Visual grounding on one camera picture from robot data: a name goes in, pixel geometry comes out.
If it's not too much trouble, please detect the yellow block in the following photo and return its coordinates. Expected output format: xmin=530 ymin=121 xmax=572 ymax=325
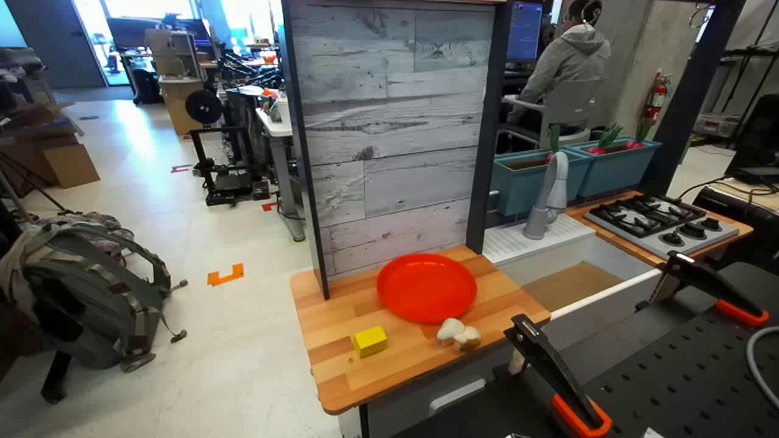
xmin=351 ymin=323 xmax=389 ymax=361

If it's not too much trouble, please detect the wooden butcher block counter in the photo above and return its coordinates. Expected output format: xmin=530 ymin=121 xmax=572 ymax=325
xmin=288 ymin=246 xmax=553 ymax=419

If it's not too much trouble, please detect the orange round plate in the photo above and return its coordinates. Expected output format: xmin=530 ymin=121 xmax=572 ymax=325
xmin=375 ymin=250 xmax=479 ymax=325

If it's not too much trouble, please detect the grey wood-look back panel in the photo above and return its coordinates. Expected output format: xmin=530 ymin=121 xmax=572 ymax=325
xmin=291 ymin=0 xmax=498 ymax=281

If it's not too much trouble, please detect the white desk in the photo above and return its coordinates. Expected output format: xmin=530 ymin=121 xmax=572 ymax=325
xmin=253 ymin=88 xmax=309 ymax=244

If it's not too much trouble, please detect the white garlic bulb toy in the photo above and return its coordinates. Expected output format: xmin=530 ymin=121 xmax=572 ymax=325
xmin=433 ymin=317 xmax=485 ymax=352

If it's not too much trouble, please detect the blue plastic bin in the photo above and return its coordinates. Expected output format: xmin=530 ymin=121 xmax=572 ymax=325
xmin=491 ymin=145 xmax=594 ymax=219
xmin=579 ymin=138 xmax=663 ymax=201

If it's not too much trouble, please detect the white toy sink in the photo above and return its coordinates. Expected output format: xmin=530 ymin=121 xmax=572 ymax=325
xmin=483 ymin=215 xmax=665 ymax=325

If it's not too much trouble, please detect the grey toy faucet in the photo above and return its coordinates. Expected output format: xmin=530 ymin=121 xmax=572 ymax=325
xmin=521 ymin=148 xmax=572 ymax=244

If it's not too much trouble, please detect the black equipment stand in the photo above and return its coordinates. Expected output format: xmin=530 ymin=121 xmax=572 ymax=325
xmin=182 ymin=81 xmax=274 ymax=210

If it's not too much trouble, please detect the orange floor tape marker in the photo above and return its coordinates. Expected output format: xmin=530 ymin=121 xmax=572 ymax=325
xmin=204 ymin=260 xmax=249 ymax=290

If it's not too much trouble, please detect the wooden stove counter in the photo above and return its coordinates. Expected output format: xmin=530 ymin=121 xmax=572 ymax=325
xmin=564 ymin=188 xmax=758 ymax=269

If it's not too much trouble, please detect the person in grey hoodie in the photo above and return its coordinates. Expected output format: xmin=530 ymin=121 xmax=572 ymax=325
xmin=518 ymin=0 xmax=614 ymax=137

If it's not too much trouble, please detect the blue computer monitor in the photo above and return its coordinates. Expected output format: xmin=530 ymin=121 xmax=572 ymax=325
xmin=506 ymin=0 xmax=546 ymax=65

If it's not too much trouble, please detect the beige cabinet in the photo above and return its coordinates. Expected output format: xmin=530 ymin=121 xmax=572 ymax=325
xmin=145 ymin=27 xmax=204 ymax=142

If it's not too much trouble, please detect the black toy stove top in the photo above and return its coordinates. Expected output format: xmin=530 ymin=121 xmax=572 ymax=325
xmin=586 ymin=193 xmax=743 ymax=263

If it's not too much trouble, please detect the red fire extinguisher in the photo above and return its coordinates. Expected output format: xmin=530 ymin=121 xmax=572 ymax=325
xmin=640 ymin=69 xmax=672 ymax=143

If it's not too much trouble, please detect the grey camouflage backpack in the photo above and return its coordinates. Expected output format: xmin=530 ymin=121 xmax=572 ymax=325
xmin=0 ymin=207 xmax=190 ymax=374

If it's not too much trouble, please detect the brown cardboard box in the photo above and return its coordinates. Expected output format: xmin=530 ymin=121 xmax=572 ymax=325
xmin=39 ymin=131 xmax=102 ymax=189

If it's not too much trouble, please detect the black structural pillar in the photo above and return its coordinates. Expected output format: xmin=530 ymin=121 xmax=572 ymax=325
xmin=640 ymin=0 xmax=747 ymax=196

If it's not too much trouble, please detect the black perforated robot table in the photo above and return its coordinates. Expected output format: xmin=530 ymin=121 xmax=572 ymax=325
xmin=387 ymin=258 xmax=779 ymax=438

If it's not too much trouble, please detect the black office chair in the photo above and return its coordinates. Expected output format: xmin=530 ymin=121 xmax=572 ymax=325
xmin=721 ymin=93 xmax=779 ymax=193

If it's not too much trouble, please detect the grey drawer front with handle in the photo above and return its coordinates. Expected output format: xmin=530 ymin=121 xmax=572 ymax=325
xmin=355 ymin=348 xmax=521 ymax=438

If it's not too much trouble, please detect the black clamp with orange handle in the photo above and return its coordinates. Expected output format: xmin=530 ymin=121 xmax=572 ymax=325
xmin=501 ymin=313 xmax=617 ymax=438
xmin=648 ymin=250 xmax=771 ymax=330

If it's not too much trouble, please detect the white cable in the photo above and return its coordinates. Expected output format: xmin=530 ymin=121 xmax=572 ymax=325
xmin=743 ymin=323 xmax=779 ymax=409

